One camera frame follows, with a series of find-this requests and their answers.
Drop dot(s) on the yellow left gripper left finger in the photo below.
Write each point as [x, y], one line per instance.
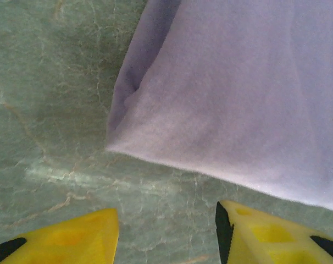
[67, 242]

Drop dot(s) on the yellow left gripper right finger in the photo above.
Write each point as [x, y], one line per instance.
[265, 239]

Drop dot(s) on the purple cloth garment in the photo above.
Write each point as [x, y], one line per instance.
[238, 96]

